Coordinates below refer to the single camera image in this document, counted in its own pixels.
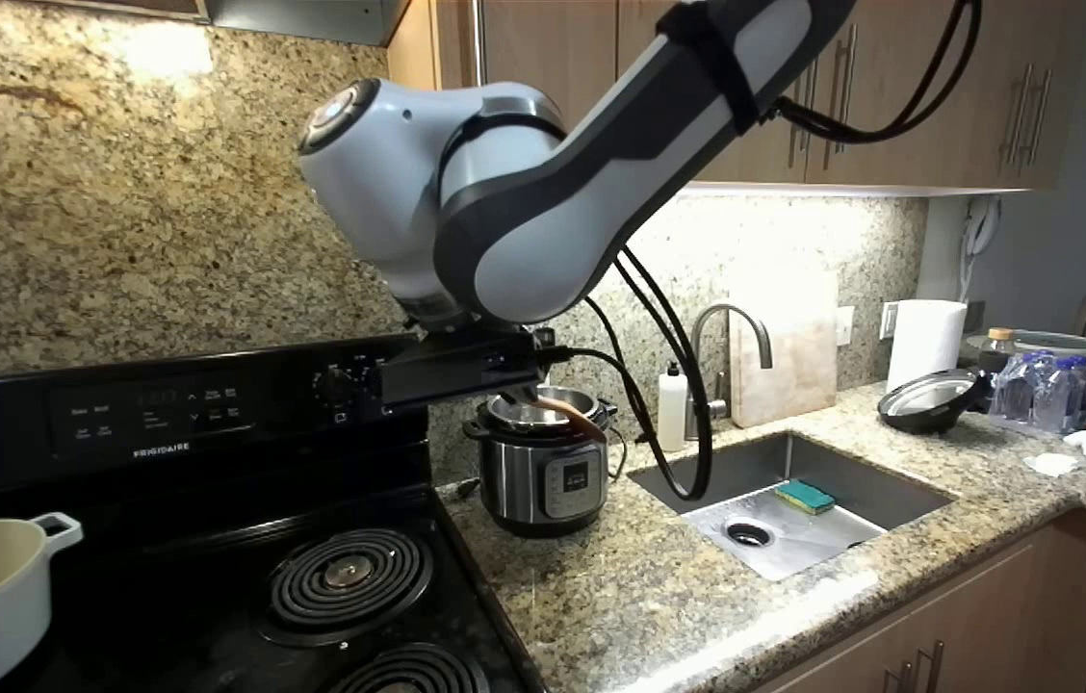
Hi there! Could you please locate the round glass tray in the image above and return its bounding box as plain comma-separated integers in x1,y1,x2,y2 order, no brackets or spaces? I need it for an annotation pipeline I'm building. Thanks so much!
958,329,1086,379

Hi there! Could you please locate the black velcro strap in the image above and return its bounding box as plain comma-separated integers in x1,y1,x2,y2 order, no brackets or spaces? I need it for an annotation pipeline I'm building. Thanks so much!
656,0,768,134

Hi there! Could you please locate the metal range hood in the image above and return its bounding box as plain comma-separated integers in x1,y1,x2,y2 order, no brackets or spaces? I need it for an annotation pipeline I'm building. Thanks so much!
40,0,411,51

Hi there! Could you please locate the stainless steel pressure cooker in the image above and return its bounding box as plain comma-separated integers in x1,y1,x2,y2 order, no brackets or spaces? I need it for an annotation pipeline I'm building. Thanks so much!
461,384,630,543

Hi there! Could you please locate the white paper towel roll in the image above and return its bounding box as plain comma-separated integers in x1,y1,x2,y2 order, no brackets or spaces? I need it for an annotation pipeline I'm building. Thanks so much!
882,296,971,393

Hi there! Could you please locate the green sponge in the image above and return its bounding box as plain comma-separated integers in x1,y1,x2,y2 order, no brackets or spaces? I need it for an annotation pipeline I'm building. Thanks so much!
772,478,841,520

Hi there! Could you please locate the light stone cutting board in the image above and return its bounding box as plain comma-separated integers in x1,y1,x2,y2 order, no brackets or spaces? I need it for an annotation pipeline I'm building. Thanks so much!
725,243,842,431

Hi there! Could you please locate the clear plastic water bottle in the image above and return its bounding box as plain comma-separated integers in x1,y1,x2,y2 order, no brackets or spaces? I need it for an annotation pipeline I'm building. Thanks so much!
1035,351,1086,441
991,351,1050,431

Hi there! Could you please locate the black electric stove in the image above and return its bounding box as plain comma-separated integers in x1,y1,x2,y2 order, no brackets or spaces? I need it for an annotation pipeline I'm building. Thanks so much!
0,334,544,693

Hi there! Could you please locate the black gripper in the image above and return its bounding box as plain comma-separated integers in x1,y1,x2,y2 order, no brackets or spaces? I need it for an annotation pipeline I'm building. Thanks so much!
478,382,561,422

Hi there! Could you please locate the wooden upper cabinet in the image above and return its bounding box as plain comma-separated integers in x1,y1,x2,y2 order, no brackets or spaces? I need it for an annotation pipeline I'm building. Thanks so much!
380,0,1086,201

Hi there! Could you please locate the black coil stove burner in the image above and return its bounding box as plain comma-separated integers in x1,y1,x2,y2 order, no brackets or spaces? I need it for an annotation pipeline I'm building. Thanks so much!
262,523,437,636
328,636,496,693

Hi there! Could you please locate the wooden lower cabinet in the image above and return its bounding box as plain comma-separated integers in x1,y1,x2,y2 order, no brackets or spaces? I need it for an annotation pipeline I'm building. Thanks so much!
749,510,1086,693

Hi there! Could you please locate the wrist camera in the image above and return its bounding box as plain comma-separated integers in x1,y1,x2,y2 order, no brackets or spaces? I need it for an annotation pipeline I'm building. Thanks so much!
366,329,561,413

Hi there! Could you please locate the wooden cabinet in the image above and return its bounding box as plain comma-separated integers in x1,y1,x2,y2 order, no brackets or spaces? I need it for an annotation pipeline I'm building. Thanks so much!
749,510,1086,693
380,0,1086,201

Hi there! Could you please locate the silver cabinet door handle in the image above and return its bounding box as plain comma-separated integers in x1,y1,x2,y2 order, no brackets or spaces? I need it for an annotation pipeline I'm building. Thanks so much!
466,0,493,92

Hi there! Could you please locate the stainless steel sink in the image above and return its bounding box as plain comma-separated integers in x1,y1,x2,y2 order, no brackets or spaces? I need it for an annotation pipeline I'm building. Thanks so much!
627,428,958,586

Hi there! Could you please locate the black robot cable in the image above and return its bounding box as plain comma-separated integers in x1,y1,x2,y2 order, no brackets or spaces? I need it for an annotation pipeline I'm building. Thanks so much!
550,0,991,504

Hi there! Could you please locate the silver kitchen faucet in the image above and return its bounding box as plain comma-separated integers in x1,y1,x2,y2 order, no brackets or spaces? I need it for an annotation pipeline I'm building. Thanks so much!
684,302,777,441

